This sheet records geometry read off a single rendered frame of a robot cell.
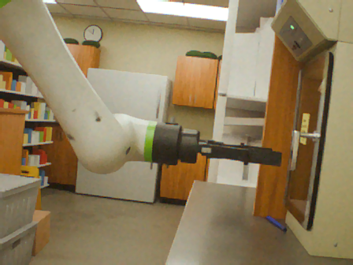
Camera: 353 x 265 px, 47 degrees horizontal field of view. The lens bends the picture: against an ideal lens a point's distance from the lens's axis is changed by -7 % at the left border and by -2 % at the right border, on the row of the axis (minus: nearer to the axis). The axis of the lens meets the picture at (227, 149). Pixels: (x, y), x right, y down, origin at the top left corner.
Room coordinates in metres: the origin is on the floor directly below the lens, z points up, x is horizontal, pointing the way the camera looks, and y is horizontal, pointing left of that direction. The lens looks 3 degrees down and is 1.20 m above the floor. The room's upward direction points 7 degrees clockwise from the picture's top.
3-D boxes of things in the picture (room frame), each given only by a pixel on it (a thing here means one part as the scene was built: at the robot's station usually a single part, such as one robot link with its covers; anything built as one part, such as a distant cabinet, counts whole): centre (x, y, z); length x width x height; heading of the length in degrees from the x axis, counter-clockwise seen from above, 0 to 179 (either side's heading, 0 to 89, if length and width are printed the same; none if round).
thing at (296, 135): (0.93, -0.17, 1.17); 0.05 x 0.03 x 0.10; 92
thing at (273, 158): (0.86, -0.08, 1.14); 0.07 x 0.01 x 0.03; 92
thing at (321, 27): (1.04, -0.14, 1.46); 0.32 x 0.11 x 0.10; 2
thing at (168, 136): (0.92, 0.13, 1.15); 0.09 x 0.06 x 0.12; 2
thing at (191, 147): (0.92, 0.06, 1.14); 0.09 x 0.08 x 0.07; 92
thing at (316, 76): (1.04, -0.19, 1.19); 0.30 x 0.01 x 0.40; 2
